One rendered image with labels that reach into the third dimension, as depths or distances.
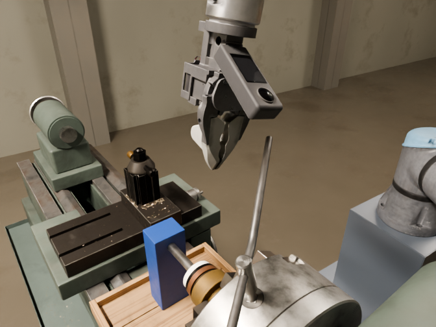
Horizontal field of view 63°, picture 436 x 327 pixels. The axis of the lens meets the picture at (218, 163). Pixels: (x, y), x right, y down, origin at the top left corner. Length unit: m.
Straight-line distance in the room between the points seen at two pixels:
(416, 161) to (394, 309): 0.39
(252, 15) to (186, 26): 3.67
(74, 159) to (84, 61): 2.11
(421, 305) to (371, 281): 0.47
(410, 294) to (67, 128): 1.20
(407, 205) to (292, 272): 0.41
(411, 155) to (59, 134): 1.15
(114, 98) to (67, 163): 2.52
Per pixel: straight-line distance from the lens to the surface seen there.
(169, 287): 0.93
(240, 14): 0.48
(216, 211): 1.19
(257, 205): 0.53
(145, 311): 0.98
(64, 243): 1.09
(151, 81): 4.08
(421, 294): 0.59
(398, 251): 0.93
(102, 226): 1.11
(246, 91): 0.44
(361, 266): 1.03
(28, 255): 1.78
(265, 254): 0.64
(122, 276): 1.10
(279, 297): 0.54
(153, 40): 4.00
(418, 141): 0.86
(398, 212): 0.93
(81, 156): 1.52
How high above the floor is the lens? 1.65
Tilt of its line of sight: 30 degrees down
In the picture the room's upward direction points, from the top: straight up
